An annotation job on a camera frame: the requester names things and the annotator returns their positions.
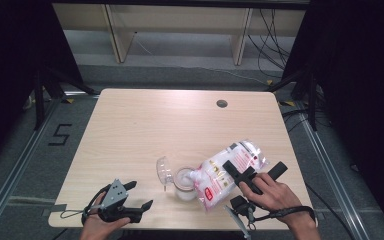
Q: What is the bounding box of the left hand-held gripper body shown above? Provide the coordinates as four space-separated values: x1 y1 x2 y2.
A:
96 178 144 224

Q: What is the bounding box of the beige wooden shelf unit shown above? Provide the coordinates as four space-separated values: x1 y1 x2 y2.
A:
52 3 309 66

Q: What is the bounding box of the aluminium floor rail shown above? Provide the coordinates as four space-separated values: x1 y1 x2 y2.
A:
0 98 63 231
294 101 384 240

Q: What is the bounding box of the black left gripper strap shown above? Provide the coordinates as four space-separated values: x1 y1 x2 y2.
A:
60 184 111 225

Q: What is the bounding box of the person's left hand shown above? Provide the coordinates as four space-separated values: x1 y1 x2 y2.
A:
79 191 131 240

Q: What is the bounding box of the black metal stand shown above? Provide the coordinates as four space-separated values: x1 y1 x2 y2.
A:
33 64 100 131
264 64 319 132

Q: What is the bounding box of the black right gripper strap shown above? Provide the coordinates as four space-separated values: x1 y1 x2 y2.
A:
249 205 316 225

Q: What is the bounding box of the person's right hand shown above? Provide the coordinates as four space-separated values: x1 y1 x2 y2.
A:
239 172 310 228

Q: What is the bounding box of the red white sugar pouch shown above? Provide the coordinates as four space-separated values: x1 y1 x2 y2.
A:
189 139 271 213

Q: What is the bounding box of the clear glass jar with lid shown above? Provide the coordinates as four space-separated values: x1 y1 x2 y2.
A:
155 155 200 202

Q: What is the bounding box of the bundle of black cables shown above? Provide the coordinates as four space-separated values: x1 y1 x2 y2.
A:
246 8 298 80

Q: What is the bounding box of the black gripper strap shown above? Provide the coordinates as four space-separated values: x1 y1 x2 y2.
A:
60 184 111 225
249 205 316 225

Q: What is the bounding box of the black curtain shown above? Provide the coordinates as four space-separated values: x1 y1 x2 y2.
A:
281 0 384 232
0 0 85 172

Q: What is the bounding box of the black floor cable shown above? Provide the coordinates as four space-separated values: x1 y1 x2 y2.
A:
304 182 358 240

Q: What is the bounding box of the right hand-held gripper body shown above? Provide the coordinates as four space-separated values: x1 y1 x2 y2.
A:
222 161 289 240

